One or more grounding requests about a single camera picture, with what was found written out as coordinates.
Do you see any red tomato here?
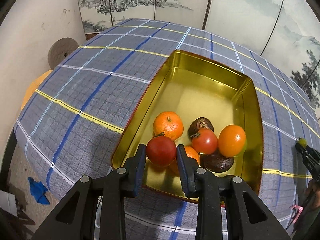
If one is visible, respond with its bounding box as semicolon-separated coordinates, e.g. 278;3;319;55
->
191;128;218;155
146;136;177;167

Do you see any small mandarin orange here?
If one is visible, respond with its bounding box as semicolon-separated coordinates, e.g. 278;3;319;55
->
169;146;201;177

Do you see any orange tomato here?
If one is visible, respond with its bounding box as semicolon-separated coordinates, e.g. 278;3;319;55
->
218;125;247;157

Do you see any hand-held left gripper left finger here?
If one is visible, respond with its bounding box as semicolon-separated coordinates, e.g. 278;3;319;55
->
31;144;147;240

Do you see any orange round object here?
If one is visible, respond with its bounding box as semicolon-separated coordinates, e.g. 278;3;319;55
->
20;69;53;110

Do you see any white cardboard box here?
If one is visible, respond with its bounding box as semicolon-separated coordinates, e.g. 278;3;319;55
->
0;190;18;214

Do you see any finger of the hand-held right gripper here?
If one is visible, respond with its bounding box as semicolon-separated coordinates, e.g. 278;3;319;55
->
295;142;315;172
306;146;320;164

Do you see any red and gold tin box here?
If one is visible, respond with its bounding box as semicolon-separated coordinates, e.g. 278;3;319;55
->
111;50;264;207

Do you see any large mandarin orange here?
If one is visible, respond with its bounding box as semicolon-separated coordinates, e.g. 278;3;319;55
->
153;111;184;141

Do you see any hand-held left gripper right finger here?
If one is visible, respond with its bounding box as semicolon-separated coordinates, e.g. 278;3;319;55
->
176;144;292;240

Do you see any painted folding screen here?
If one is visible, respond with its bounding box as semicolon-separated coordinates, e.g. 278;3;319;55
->
75;0;320;120

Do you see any smooth dark brown water chestnut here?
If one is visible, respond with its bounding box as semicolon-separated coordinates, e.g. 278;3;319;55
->
200;154;235;173

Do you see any grey round disc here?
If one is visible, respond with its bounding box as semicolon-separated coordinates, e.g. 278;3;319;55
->
48;38;78;69

